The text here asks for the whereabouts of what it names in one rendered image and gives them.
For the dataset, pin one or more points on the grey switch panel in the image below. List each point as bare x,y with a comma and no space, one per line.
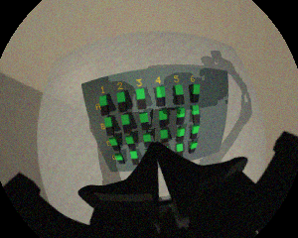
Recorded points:
183,108

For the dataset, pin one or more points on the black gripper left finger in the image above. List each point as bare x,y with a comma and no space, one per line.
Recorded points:
138,192

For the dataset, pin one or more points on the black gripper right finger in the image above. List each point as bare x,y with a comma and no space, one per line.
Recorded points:
186,180

